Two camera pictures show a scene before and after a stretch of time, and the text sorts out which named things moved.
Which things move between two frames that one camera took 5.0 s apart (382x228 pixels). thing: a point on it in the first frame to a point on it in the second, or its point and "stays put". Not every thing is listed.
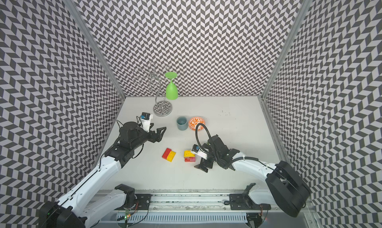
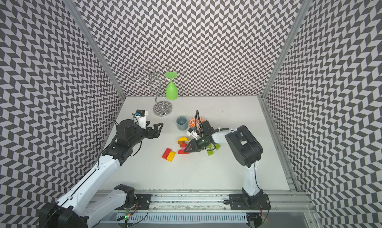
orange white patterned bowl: (195, 120) stays put
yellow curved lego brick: (188, 154) to (183, 139)
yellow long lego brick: (171, 156) stays put
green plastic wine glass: (171, 92) stays put
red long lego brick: (166, 153) stays put
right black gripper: (205, 163) to (194, 144)
